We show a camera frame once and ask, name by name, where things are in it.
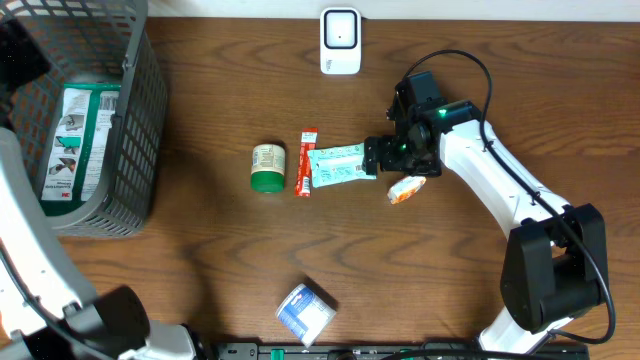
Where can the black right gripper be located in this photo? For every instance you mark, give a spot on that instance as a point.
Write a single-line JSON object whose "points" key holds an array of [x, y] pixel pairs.
{"points": [[388, 161]]}

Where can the mint green snack pack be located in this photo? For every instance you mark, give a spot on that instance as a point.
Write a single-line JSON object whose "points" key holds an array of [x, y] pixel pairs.
{"points": [[336, 165]]}

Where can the orange small packet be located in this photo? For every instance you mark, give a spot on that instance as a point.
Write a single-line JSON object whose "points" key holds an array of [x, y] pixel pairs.
{"points": [[405, 188]]}

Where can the red stick packet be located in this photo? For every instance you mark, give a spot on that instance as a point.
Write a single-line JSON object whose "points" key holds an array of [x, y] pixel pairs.
{"points": [[303, 178]]}

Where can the green lid beige jar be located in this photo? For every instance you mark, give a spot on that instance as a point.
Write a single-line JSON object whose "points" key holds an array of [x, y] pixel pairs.
{"points": [[268, 168]]}

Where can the blue white round tub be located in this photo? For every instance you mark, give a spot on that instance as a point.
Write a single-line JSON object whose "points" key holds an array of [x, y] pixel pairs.
{"points": [[305, 314]]}

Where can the green 3M wipes pack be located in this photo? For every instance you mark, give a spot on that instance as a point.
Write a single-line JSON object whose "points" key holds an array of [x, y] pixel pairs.
{"points": [[79, 143]]}

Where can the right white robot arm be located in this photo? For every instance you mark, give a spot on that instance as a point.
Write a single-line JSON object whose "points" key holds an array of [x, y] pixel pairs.
{"points": [[555, 267]]}

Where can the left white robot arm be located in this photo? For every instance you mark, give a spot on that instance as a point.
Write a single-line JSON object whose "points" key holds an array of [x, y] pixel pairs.
{"points": [[48, 307]]}

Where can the white barcode scanner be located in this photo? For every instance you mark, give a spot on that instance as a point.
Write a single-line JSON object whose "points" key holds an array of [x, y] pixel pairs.
{"points": [[340, 41]]}

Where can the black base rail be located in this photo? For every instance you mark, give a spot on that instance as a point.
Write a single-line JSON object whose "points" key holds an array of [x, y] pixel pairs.
{"points": [[400, 351]]}

